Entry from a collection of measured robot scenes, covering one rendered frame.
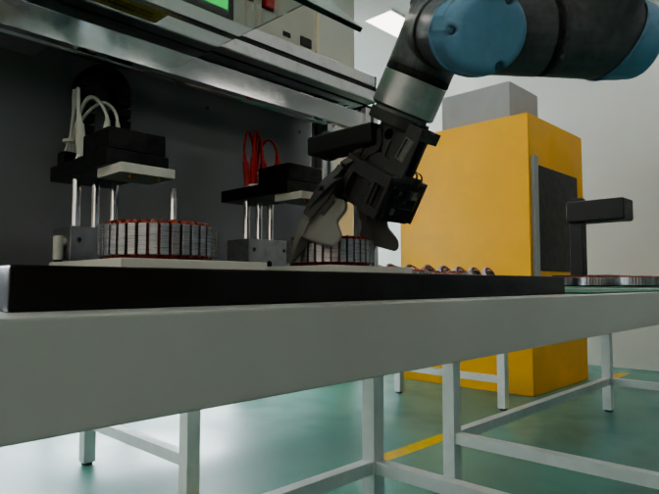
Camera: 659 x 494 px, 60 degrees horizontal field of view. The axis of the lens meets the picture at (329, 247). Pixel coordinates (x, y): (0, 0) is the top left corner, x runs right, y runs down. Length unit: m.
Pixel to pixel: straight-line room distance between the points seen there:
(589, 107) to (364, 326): 5.83
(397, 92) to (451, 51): 0.13
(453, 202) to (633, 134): 2.13
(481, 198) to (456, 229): 0.30
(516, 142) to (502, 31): 3.74
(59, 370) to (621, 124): 5.88
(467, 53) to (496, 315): 0.23
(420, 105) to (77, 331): 0.47
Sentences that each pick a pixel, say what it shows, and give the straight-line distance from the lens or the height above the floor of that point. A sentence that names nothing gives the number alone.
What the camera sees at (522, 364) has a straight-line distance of 4.19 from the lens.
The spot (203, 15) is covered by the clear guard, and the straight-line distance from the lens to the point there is 0.70.
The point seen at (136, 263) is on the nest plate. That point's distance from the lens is 0.49.
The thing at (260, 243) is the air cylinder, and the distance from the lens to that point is 0.81.
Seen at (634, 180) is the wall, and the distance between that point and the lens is 5.89.
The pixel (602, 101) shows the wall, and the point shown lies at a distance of 6.14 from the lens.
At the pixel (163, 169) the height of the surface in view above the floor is 0.88.
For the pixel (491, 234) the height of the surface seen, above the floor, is 1.11.
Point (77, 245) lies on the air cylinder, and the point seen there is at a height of 0.80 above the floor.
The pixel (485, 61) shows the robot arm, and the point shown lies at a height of 0.96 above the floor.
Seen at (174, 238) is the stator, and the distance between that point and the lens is 0.53.
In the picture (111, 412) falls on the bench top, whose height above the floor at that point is 0.70.
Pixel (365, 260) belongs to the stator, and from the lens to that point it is 0.70.
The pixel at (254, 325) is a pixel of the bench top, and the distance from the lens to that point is 0.32.
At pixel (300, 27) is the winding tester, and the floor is 1.16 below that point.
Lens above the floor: 0.76
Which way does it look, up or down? 4 degrees up
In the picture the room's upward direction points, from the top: straight up
